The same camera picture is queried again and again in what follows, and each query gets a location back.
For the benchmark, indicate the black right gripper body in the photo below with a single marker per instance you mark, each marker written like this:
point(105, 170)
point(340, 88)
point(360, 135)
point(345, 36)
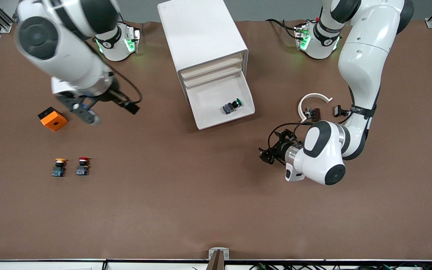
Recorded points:
point(114, 96)

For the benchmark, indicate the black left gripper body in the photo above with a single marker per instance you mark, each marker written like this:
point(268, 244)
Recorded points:
point(280, 148)

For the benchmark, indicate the green push button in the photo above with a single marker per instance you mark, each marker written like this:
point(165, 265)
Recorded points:
point(229, 108)

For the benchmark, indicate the white plastic drawer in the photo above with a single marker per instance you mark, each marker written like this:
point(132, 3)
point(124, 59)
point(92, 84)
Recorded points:
point(214, 74)
point(212, 66)
point(212, 108)

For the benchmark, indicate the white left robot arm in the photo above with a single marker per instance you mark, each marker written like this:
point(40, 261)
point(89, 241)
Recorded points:
point(362, 56)

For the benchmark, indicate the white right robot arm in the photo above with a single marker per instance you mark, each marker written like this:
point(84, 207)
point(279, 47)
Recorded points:
point(69, 63)

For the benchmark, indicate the orange black button box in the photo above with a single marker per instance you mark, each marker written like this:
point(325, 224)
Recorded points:
point(54, 120)

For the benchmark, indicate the red push button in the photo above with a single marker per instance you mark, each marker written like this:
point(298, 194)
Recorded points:
point(82, 170)

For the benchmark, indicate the yellow push button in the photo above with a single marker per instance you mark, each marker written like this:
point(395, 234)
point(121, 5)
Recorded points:
point(58, 170)

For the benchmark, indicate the white drawer cabinet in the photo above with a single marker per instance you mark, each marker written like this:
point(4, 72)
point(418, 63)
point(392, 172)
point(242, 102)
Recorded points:
point(201, 37)

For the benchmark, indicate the white curved pipe clamp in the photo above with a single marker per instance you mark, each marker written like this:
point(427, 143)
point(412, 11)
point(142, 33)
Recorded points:
point(314, 95)

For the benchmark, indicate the white base interface box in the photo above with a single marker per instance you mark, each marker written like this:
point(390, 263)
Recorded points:
point(132, 37)
point(301, 35)

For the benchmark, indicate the small black switch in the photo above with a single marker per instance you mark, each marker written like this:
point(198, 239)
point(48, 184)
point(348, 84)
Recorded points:
point(338, 111)

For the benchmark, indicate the metal camera post bracket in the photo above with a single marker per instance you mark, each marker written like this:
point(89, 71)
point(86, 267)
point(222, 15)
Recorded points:
point(219, 258)

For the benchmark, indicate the metal table edge rail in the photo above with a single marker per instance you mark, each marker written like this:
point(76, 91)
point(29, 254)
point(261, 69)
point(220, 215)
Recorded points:
point(144, 266)

